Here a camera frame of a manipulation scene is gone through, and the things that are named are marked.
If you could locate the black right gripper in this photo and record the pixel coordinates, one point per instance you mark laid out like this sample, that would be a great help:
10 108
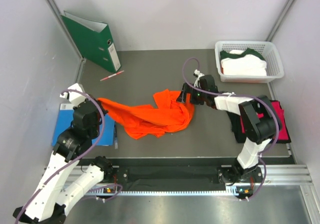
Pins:
187 89

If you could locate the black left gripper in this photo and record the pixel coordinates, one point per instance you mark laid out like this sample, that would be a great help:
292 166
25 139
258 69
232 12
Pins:
76 106

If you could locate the orange t shirt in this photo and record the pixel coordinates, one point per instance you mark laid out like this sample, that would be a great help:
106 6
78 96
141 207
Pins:
169 116

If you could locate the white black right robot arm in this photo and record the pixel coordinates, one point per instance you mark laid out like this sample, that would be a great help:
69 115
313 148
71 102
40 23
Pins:
260 120

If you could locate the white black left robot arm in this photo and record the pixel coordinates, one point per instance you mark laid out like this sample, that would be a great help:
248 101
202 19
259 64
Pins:
51 202

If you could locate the blue clip file folder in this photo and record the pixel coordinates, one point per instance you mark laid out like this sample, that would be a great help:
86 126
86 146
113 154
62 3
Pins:
65 116

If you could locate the dark green t shirt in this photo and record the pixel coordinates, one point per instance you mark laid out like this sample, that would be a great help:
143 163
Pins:
247 52

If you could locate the red white pen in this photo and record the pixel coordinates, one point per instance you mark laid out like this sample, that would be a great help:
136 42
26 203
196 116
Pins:
111 76

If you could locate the black folded t shirt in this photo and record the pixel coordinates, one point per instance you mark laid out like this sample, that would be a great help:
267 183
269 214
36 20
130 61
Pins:
235 120

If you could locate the white folded t shirt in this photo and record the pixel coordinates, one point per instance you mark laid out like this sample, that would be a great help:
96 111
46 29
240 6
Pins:
246 66

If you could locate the white plastic basket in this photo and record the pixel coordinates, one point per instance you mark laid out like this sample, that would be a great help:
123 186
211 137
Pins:
274 67

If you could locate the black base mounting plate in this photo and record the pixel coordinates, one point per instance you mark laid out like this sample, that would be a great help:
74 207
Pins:
173 178

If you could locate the green lever arch binder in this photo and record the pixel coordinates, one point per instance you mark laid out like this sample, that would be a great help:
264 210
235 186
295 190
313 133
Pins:
93 40

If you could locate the magenta folded t shirt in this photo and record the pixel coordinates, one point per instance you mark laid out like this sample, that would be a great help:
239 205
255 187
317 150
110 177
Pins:
283 137

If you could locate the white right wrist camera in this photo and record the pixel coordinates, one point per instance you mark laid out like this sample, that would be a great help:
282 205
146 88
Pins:
198 75

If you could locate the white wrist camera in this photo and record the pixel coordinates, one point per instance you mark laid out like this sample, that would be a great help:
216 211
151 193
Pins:
74 97
198 75

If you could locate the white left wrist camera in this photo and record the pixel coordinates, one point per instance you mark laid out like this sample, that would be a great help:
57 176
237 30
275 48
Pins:
74 97

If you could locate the aluminium rail frame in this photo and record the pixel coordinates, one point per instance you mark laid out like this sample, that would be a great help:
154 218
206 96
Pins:
276 175

